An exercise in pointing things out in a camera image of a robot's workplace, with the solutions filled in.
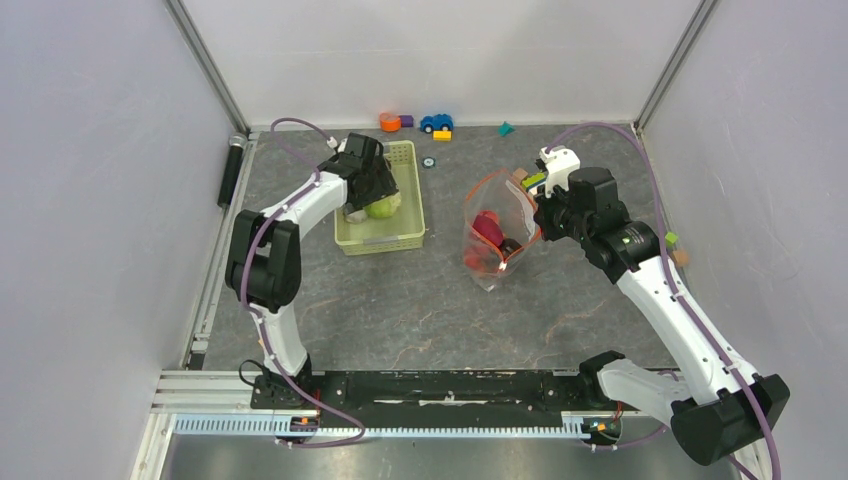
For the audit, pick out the dark brown mangosteen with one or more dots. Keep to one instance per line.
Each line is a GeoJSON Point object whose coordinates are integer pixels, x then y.
{"type": "Point", "coordinates": [508, 247]}

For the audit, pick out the teal block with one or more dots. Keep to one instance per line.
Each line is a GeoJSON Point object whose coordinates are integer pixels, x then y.
{"type": "Point", "coordinates": [505, 129]}

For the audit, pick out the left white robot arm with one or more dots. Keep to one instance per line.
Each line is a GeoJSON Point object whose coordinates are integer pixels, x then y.
{"type": "Point", "coordinates": [264, 265]}

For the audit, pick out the yellow block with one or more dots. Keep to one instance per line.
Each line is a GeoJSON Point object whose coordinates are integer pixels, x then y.
{"type": "Point", "coordinates": [442, 135]}

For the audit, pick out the wooden cube right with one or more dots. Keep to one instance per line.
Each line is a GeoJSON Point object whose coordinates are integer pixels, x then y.
{"type": "Point", "coordinates": [680, 258]}

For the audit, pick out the green plastic basket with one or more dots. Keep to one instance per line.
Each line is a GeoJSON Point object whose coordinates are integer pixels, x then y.
{"type": "Point", "coordinates": [405, 229]}

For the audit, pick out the purple block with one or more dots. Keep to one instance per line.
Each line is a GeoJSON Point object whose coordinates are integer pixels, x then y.
{"type": "Point", "coordinates": [407, 121]}

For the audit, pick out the orange ring toy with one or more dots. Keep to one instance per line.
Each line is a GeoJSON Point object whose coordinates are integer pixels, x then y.
{"type": "Point", "coordinates": [390, 122]}

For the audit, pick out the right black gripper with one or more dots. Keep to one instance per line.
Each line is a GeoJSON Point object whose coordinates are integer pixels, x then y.
{"type": "Point", "coordinates": [542, 215]}

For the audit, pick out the blue toy car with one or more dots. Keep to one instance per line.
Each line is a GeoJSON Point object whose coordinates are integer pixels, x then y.
{"type": "Point", "coordinates": [437, 122]}

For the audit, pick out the black microphone left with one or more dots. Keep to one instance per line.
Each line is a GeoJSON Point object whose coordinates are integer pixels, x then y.
{"type": "Point", "coordinates": [232, 168]}

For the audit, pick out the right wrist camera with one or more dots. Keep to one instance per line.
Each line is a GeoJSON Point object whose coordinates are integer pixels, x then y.
{"type": "Point", "coordinates": [558, 163]}

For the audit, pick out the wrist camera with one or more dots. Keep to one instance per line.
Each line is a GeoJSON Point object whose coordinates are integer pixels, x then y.
{"type": "Point", "coordinates": [337, 145]}
{"type": "Point", "coordinates": [558, 163]}

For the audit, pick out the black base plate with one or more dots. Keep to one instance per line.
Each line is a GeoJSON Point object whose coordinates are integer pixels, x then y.
{"type": "Point", "coordinates": [397, 399]}

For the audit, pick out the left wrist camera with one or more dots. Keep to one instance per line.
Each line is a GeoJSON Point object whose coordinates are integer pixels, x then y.
{"type": "Point", "coordinates": [337, 145]}

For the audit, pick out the purple sweet potato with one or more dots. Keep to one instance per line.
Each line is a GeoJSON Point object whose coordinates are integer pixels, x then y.
{"type": "Point", "coordinates": [486, 225]}

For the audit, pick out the green cabbage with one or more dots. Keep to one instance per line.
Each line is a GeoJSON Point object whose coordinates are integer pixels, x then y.
{"type": "Point", "coordinates": [384, 208]}

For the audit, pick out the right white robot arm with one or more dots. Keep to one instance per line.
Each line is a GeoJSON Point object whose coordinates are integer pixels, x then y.
{"type": "Point", "coordinates": [722, 404]}

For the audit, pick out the green blue white brick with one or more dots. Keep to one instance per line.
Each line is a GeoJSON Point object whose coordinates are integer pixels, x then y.
{"type": "Point", "coordinates": [531, 183]}

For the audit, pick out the clear zip top bag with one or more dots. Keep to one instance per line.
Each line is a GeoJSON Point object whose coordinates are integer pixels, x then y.
{"type": "Point", "coordinates": [502, 194]}

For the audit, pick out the wooden cube near bag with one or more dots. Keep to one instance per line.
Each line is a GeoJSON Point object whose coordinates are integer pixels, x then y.
{"type": "Point", "coordinates": [520, 175]}

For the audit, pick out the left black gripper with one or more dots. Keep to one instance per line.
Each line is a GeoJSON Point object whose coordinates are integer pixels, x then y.
{"type": "Point", "coordinates": [383, 185]}

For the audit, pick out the small green cube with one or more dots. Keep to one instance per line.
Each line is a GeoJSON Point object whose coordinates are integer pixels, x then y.
{"type": "Point", "coordinates": [671, 240]}

